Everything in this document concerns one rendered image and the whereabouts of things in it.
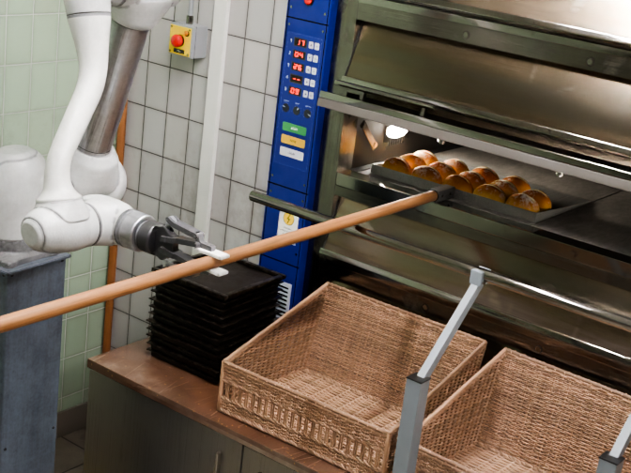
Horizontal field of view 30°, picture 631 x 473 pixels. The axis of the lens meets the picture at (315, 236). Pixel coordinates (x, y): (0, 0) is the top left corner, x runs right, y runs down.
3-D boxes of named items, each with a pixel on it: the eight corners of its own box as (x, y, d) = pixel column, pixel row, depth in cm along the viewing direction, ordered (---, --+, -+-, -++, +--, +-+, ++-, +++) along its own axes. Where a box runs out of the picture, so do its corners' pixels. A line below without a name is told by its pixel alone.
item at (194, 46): (182, 52, 376) (185, 20, 372) (206, 58, 370) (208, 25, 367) (166, 53, 370) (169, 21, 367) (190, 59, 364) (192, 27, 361)
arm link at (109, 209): (141, 246, 277) (100, 254, 266) (96, 228, 285) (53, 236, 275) (146, 202, 274) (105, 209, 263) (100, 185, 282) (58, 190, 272)
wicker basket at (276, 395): (315, 362, 362) (327, 279, 354) (476, 429, 332) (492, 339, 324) (212, 410, 324) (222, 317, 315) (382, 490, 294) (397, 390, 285)
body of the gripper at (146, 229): (159, 214, 270) (189, 225, 265) (156, 249, 272) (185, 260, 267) (135, 220, 264) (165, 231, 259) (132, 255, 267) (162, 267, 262)
